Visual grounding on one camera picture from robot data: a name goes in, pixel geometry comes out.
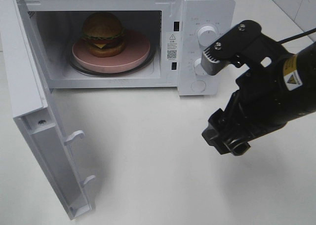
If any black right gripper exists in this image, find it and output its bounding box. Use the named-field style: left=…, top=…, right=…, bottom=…
left=202, top=20, right=311, bottom=155

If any round white door button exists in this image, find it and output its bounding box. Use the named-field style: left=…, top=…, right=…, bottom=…
left=191, top=80, right=206, bottom=93

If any pink round plate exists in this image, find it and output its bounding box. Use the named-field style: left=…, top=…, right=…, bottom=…
left=72, top=30, right=152, bottom=74

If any burger with lettuce and cheese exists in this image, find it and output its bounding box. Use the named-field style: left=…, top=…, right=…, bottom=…
left=82, top=12, right=126, bottom=58

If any white microwave door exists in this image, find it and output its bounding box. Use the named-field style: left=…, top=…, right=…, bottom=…
left=0, top=0, right=94, bottom=219

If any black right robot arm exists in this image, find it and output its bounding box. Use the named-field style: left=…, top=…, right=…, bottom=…
left=201, top=20, right=316, bottom=156

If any lower white microwave knob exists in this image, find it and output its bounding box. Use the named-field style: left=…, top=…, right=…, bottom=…
left=193, top=58, right=207, bottom=76

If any white microwave knob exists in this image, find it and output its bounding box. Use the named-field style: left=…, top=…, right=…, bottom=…
left=193, top=58, right=207, bottom=76
left=197, top=24, right=218, bottom=48

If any upper white microwave knob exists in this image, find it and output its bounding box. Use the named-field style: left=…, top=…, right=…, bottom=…
left=197, top=24, right=218, bottom=48

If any white warning label sticker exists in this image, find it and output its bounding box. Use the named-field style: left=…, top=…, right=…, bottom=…
left=165, top=32, right=180, bottom=61

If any white microwave oven body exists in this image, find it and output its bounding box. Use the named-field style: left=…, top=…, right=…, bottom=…
left=24, top=0, right=235, bottom=95

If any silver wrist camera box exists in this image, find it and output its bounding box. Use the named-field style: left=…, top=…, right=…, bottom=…
left=201, top=46, right=238, bottom=76

